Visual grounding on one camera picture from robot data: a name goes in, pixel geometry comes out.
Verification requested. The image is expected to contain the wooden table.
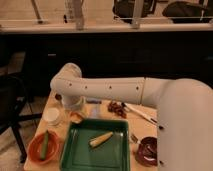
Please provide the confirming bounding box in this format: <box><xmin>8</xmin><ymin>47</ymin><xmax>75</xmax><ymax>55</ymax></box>
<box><xmin>24</xmin><ymin>92</ymin><xmax>157</xmax><ymax>171</ymax></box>

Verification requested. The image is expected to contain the brown grape cluster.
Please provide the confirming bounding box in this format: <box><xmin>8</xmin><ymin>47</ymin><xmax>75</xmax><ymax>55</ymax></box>
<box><xmin>108</xmin><ymin>101</ymin><xmax>126</xmax><ymax>118</ymax></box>

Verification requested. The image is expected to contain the yellow corn cob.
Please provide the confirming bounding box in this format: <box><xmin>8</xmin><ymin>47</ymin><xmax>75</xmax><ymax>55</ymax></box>
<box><xmin>89</xmin><ymin>132</ymin><xmax>113</xmax><ymax>148</ymax></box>

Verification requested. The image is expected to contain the grey cloth piece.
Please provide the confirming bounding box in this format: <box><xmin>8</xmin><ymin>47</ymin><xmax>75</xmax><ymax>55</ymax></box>
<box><xmin>90</xmin><ymin>105</ymin><xmax>100</xmax><ymax>119</ymax></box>

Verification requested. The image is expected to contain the black office chair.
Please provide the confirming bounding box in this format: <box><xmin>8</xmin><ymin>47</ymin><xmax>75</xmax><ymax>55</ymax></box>
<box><xmin>0</xmin><ymin>74</ymin><xmax>42</xmax><ymax>163</ymax></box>

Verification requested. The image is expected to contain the silver fork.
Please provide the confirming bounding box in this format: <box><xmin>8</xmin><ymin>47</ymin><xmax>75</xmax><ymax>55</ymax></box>
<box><xmin>130</xmin><ymin>134</ymin><xmax>141</xmax><ymax>145</ymax></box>

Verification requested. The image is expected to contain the blue sponge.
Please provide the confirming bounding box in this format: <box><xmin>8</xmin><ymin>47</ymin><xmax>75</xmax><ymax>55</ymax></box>
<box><xmin>86</xmin><ymin>98</ymin><xmax>102</xmax><ymax>104</ymax></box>

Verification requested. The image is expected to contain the orange bowl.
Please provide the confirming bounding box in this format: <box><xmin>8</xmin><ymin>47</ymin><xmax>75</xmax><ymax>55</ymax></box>
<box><xmin>28</xmin><ymin>131</ymin><xmax>59</xmax><ymax>165</ymax></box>

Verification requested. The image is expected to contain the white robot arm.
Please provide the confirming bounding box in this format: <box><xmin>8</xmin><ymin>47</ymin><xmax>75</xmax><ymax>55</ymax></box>
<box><xmin>50</xmin><ymin>63</ymin><xmax>213</xmax><ymax>171</ymax></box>

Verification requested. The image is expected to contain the green plastic tray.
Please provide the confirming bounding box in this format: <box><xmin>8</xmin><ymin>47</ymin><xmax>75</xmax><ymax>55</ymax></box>
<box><xmin>60</xmin><ymin>119</ymin><xmax>130</xmax><ymax>171</ymax></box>

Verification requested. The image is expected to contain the green cucumber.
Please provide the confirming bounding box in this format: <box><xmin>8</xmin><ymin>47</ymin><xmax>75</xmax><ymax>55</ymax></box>
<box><xmin>40</xmin><ymin>131</ymin><xmax>49</xmax><ymax>160</ymax></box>

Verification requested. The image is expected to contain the dark red bowl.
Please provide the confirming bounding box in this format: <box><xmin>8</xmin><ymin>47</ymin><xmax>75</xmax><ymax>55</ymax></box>
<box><xmin>135</xmin><ymin>137</ymin><xmax>157</xmax><ymax>167</ymax></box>

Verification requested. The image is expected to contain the white round container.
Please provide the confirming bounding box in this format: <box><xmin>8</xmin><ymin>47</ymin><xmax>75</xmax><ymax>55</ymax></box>
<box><xmin>43</xmin><ymin>107</ymin><xmax>60</xmax><ymax>126</ymax></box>

